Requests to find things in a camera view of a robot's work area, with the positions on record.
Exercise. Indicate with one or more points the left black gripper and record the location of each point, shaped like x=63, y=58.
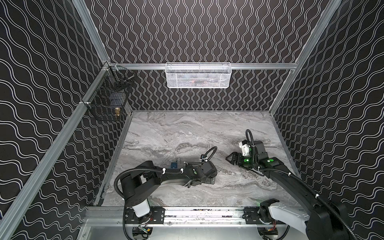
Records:
x=194, y=182

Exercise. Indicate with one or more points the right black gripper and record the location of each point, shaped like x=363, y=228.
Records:
x=238, y=157

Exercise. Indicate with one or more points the blue padlock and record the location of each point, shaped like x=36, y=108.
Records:
x=177, y=164

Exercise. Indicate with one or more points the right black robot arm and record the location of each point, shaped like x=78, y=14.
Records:
x=320, y=218

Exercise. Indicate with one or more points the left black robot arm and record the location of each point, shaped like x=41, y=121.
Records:
x=137, y=184

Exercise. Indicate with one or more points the brass padlock in basket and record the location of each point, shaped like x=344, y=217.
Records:
x=117, y=112

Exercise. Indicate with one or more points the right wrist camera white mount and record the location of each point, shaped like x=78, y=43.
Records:
x=245, y=148

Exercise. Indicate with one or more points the white mesh wall basket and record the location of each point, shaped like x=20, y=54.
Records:
x=196, y=75

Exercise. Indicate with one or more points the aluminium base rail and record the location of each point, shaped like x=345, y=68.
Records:
x=179, y=217

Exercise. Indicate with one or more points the black wire wall basket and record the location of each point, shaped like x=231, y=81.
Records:
x=112, y=92

